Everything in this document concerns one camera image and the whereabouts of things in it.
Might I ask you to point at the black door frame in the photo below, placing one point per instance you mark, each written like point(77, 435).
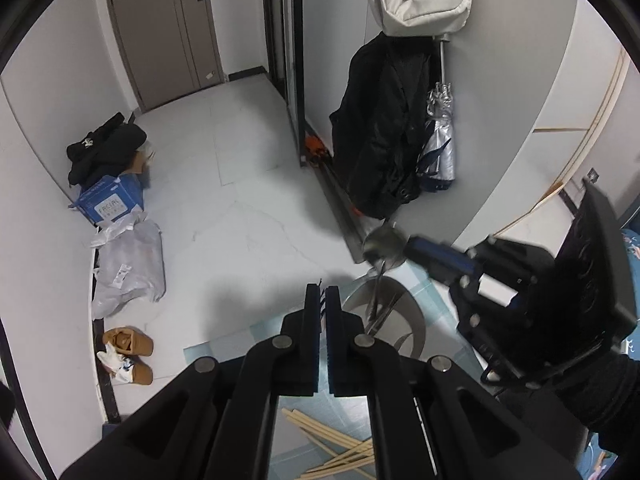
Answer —
point(295, 60)

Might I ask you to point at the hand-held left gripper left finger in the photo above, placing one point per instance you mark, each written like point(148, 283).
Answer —
point(315, 345)

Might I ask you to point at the wall outlet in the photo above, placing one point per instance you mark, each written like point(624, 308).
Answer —
point(592, 175)

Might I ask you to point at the white utensil holder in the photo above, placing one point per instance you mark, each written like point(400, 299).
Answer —
point(407, 335)

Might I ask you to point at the metal spoon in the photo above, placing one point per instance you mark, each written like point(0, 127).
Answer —
point(382, 245)

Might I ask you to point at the grey-brown door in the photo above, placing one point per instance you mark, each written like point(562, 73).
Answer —
point(160, 35)

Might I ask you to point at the white plastic bag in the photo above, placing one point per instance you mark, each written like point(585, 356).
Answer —
point(130, 265)

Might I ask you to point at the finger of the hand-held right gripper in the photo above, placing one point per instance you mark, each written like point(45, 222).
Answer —
point(440, 249)
point(447, 274)

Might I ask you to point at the blue plaid tablecloth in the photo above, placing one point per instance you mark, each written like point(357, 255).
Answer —
point(440, 300)

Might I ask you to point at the brown shoe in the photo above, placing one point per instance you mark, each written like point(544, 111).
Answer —
point(132, 342)
point(140, 372)

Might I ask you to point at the white sock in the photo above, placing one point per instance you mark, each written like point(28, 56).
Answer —
point(117, 364)

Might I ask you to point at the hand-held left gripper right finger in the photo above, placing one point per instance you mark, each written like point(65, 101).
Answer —
point(334, 345)

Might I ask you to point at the bunch of wooden chopsticks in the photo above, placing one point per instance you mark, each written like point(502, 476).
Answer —
point(325, 430)

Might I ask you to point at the blue cardboard box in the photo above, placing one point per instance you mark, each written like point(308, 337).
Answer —
point(112, 200)

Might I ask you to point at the black jacket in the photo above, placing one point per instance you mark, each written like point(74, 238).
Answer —
point(380, 125)

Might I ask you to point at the black bag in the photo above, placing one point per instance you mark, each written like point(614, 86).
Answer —
point(105, 145)

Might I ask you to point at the metal door track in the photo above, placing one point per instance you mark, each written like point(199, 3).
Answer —
point(340, 210)

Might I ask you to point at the silver umbrella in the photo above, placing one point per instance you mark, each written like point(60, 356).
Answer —
point(440, 150)

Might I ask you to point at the brown cardboard piece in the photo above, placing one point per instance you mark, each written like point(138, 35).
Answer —
point(140, 161)

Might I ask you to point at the person's right forearm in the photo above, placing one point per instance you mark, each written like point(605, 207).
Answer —
point(600, 395)

